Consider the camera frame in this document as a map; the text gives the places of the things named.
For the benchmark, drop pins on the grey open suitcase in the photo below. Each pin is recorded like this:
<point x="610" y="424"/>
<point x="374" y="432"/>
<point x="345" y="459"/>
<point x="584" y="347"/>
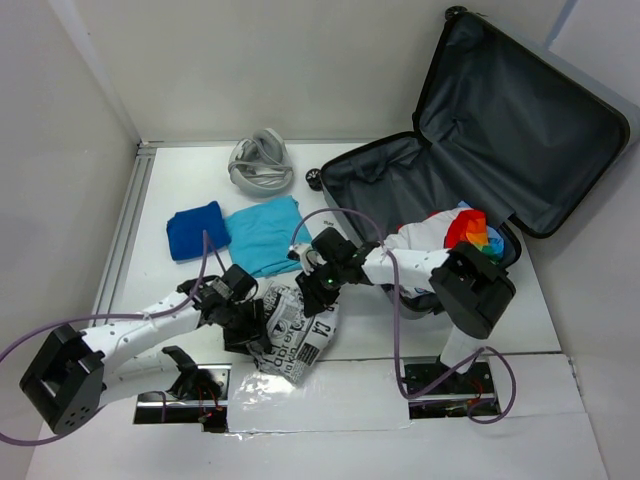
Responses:
<point x="501" y="124"/>

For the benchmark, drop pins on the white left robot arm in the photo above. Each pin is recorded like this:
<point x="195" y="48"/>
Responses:
<point x="76" y="373"/>

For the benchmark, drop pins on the dark blue garment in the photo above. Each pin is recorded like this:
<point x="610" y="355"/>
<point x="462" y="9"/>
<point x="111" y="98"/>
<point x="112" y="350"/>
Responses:
<point x="185" y="231"/>

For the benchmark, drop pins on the white cartoon print garment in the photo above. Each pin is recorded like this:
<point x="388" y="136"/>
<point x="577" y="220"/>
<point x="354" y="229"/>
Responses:
<point x="428" y="235"/>

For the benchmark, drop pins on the newspaper print garment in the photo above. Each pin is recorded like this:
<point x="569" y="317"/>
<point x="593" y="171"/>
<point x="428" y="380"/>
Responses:
<point x="294" y="342"/>

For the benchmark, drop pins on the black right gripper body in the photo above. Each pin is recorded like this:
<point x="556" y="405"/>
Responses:
<point x="322" y="282"/>

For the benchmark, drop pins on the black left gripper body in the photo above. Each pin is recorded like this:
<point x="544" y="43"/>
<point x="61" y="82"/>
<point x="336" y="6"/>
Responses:
<point x="239" y="324"/>

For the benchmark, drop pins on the light blue folded shirt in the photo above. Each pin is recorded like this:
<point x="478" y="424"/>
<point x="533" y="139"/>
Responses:
<point x="260" y="237"/>

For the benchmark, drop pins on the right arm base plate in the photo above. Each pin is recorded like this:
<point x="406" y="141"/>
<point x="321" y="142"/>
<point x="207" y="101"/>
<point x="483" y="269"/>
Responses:
<point x="454" y="396"/>

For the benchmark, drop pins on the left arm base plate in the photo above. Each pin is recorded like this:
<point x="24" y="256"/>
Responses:
<point x="203" y="404"/>

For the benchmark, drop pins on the white foil tape sheet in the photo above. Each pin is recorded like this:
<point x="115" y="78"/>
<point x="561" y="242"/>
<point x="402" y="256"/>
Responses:
<point x="337" y="396"/>

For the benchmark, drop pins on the aluminium frame rail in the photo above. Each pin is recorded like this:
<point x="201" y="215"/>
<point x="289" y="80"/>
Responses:
<point x="118" y="259"/>

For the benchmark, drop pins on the rainbow coloured garment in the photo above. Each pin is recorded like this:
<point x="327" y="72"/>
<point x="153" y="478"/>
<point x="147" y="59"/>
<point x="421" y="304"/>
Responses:
<point x="470" y="226"/>

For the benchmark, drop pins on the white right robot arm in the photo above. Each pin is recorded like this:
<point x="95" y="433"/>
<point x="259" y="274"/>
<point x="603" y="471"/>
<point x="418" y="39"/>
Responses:
<point x="473" y="292"/>

